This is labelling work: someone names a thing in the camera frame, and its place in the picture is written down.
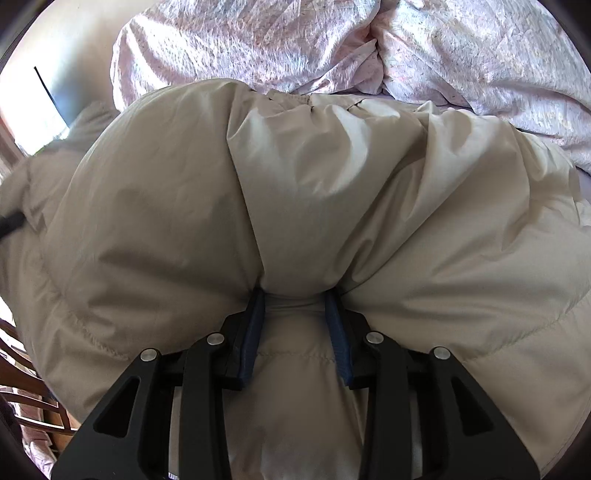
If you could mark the wooden chair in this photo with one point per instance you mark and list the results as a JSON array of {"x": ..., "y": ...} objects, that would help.
[{"x": 34, "y": 406}]

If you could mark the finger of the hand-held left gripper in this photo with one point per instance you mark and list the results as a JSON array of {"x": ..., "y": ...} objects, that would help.
[{"x": 10, "y": 226}]

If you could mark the bed with lavender sheet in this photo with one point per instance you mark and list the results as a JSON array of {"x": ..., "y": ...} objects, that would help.
[{"x": 584, "y": 184}]

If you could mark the white puffer jacket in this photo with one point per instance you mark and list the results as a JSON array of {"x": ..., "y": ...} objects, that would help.
[{"x": 323, "y": 207}]

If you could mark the black flat screen television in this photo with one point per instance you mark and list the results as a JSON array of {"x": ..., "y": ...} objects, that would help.
[{"x": 53, "y": 104}]

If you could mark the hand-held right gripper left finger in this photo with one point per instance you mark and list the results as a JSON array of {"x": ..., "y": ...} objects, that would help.
[{"x": 254, "y": 341}]

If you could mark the pink floral duvet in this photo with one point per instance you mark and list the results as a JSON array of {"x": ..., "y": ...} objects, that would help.
[{"x": 415, "y": 50}]

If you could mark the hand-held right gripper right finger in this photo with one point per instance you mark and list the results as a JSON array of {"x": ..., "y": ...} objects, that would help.
[{"x": 339, "y": 344}]

